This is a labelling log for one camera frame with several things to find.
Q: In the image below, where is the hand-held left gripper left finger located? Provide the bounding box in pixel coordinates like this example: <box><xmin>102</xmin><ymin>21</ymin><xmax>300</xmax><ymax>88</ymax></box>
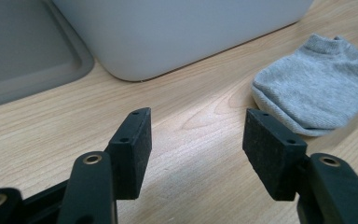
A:
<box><xmin>57</xmin><ymin>106</ymin><xmax>153</xmax><ymax>224</ymax></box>

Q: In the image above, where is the grey ankle sock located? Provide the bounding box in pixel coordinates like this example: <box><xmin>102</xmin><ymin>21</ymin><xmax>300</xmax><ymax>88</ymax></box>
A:
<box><xmin>251</xmin><ymin>33</ymin><xmax>358</xmax><ymax>137</ymax></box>

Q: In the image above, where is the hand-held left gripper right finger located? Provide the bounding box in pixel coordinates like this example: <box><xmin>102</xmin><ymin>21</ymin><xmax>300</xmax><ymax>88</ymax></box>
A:
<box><xmin>242</xmin><ymin>107</ymin><xmax>358</xmax><ymax>224</ymax></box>

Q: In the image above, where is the white compartment storage box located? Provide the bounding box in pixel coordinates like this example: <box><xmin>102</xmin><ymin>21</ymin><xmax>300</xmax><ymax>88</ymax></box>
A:
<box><xmin>51</xmin><ymin>0</ymin><xmax>315</xmax><ymax>82</ymax></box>

